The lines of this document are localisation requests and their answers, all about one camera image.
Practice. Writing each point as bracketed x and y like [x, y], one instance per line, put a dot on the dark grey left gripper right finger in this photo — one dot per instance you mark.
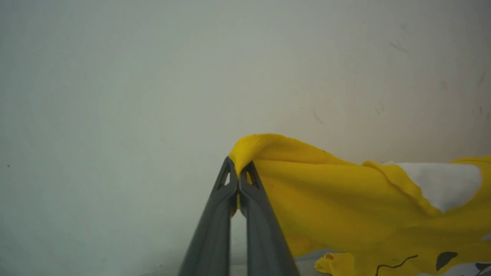
[264, 237]

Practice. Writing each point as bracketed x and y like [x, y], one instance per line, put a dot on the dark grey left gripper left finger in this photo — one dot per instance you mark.
[213, 237]

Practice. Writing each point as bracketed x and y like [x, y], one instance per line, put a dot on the yellow t-shirt with white print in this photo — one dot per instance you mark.
[326, 199]

